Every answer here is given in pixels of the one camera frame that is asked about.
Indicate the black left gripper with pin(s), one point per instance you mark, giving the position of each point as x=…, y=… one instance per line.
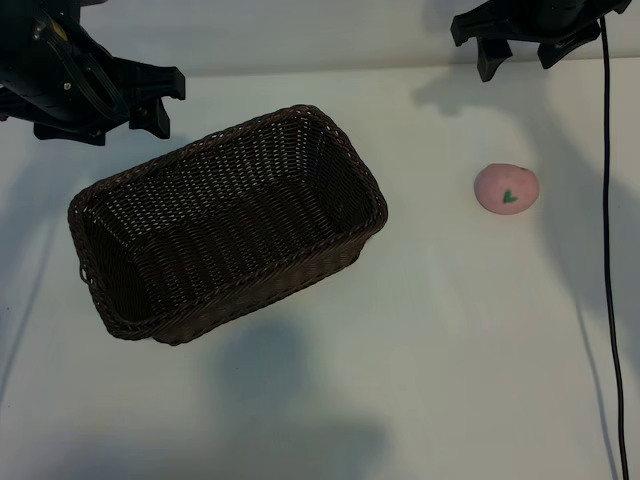
x=45, y=85

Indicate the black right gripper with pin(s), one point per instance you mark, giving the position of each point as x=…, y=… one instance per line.
x=535, y=22

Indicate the pink peach with green leaf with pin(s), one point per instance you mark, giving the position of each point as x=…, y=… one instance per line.
x=505, y=187

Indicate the dark brown wicker basket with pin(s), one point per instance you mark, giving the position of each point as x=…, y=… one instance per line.
x=225, y=235

